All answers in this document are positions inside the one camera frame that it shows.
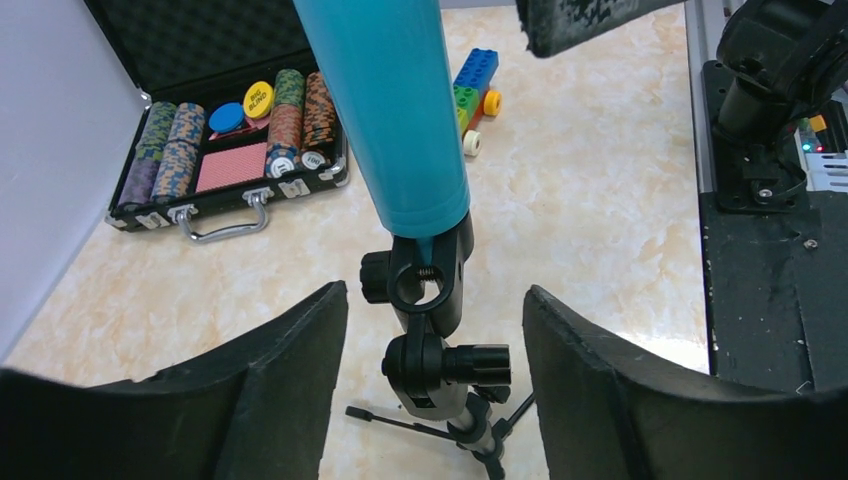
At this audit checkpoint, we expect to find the red white chip stack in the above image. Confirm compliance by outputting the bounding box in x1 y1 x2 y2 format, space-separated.
265 104 303 178

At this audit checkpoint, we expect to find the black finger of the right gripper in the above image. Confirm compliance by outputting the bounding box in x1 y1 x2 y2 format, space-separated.
516 0 681 59

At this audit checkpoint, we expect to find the white toy wheel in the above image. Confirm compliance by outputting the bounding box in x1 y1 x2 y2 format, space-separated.
462 129 482 157

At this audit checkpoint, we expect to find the cyan toy microphone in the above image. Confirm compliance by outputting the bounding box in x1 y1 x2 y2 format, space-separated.
295 1 470 261

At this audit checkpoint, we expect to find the orange black chip stack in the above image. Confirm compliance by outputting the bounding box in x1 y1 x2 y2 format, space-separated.
300 71 337 170

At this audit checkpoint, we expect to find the green chip stack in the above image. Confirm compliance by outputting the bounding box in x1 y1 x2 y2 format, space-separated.
273 69 305 108

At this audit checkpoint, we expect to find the yellow round dealer chip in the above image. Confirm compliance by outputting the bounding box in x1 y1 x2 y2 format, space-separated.
242 81 274 120

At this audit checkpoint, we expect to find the black poker chip case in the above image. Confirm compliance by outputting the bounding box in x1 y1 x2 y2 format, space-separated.
87 1 349 244

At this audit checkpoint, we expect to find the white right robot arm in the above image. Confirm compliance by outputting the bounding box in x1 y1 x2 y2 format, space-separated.
516 1 847 128

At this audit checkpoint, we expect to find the lime green toy brick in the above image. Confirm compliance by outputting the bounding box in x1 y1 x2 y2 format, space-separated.
456 107 469 137

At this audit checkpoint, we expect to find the red playing card deck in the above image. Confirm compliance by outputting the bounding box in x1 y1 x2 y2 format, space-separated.
195 143 266 193

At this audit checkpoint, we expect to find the black tripod mic stand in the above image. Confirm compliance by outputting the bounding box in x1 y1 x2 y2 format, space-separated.
345 216 535 479

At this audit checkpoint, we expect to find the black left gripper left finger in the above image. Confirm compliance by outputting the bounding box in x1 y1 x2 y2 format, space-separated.
1 281 348 479

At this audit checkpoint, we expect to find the blue round dealer chip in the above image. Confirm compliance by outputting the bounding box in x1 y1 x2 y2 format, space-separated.
208 102 245 134

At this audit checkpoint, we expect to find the blue tan chip stack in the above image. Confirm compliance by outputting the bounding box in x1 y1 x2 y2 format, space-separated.
140 101 206 203

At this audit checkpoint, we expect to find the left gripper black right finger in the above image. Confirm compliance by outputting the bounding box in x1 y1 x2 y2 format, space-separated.
522 286 847 479

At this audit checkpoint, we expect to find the yellow toy wheel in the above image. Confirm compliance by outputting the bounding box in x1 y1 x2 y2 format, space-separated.
482 90 502 117

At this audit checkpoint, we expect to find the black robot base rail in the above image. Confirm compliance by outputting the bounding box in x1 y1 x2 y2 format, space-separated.
685 0 848 393

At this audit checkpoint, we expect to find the blue toy brick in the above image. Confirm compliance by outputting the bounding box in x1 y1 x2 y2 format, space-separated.
453 48 499 93

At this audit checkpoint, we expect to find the purple chip stack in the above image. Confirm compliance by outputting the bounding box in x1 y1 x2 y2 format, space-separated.
117 157 161 210

